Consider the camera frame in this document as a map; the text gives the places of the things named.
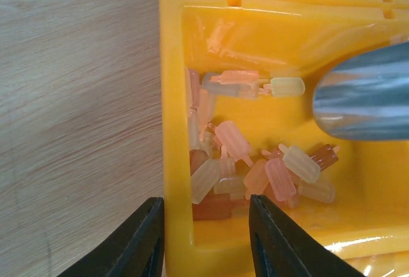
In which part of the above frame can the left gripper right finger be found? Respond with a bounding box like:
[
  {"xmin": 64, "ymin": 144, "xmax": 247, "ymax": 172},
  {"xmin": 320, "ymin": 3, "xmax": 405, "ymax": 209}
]
[{"xmin": 249, "ymin": 194, "xmax": 363, "ymax": 277}]

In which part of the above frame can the metal scoop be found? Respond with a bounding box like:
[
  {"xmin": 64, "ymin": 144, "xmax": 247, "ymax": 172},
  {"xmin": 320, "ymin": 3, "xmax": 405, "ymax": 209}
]
[{"xmin": 312, "ymin": 42, "xmax": 408, "ymax": 141}]

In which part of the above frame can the yellow bin with popsicle candies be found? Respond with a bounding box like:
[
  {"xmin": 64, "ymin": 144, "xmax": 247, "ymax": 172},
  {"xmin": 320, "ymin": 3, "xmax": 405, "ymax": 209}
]
[{"xmin": 160, "ymin": 0, "xmax": 408, "ymax": 276}]

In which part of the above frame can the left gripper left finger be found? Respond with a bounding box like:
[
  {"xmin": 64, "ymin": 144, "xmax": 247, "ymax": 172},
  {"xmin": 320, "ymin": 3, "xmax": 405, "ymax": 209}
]
[{"xmin": 60, "ymin": 197, "xmax": 165, "ymax": 276}]

